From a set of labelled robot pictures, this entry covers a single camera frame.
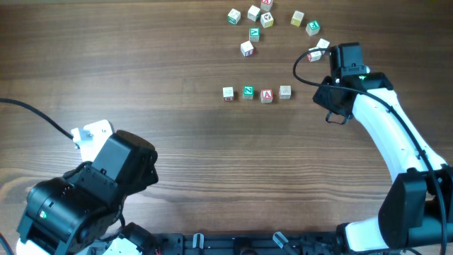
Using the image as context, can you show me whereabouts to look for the green E top block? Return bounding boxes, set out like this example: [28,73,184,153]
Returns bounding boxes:
[306,20,321,36]

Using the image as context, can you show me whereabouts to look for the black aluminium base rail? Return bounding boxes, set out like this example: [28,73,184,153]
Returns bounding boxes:
[151,232,351,255]

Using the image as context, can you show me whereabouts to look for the red A top block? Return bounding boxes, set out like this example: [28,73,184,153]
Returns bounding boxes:
[260,89,273,103]

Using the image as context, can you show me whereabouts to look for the green N side block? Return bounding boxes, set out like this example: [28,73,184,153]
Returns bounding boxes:
[247,5,260,22]

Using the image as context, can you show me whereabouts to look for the yellow rim picture block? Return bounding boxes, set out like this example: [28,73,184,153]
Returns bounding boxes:
[260,12,274,28]

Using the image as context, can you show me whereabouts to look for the snail picture wooden block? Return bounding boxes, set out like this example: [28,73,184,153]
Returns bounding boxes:
[279,86,292,99]

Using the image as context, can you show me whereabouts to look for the red I wooden block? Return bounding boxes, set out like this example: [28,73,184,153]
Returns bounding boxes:
[240,40,254,57]

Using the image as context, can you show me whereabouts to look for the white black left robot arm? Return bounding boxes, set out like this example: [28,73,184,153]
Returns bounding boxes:
[17,130,159,254]

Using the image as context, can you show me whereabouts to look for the black right camera cable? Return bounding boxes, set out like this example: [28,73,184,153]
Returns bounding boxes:
[292,47,449,255]

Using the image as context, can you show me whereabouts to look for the red X top block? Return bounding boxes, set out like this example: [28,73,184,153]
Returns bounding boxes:
[260,0,273,12]

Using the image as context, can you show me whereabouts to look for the green V top block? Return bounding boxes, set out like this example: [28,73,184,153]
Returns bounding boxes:
[249,27,260,43]

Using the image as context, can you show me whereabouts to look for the yellow letter block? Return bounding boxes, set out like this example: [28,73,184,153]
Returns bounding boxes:
[290,11,304,27]

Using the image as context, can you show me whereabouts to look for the blue P wooden block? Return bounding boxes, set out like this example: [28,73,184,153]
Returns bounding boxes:
[316,38,330,55]

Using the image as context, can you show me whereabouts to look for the red rim picture block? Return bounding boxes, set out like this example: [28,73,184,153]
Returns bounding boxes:
[307,47,322,62]

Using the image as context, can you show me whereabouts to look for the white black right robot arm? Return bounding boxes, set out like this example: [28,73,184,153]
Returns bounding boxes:
[313,43,452,253]

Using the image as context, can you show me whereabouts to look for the green Z top block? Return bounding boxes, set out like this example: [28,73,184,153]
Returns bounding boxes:
[242,86,254,100]

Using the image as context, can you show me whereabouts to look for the green letter block far left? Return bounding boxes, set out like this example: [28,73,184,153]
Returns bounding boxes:
[227,8,241,26]

